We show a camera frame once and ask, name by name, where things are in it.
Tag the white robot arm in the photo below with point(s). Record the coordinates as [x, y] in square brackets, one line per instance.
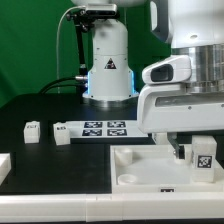
[192, 27]

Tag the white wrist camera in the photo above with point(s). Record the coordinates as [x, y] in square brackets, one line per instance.
[174, 69]

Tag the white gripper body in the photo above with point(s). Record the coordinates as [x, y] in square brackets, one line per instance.
[167, 108]

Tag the white square tabletop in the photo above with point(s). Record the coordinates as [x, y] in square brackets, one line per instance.
[155, 169]

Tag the grey background camera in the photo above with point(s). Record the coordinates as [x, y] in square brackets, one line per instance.
[101, 9]

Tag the white marker sheet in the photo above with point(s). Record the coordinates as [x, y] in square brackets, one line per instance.
[104, 129]

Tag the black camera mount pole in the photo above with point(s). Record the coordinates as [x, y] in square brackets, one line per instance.
[80, 40]

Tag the white front fence bar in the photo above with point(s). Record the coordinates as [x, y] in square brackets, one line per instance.
[111, 207]

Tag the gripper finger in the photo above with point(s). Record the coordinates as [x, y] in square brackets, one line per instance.
[179, 150]

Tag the white left fence piece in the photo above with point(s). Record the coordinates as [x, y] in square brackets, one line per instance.
[5, 166]

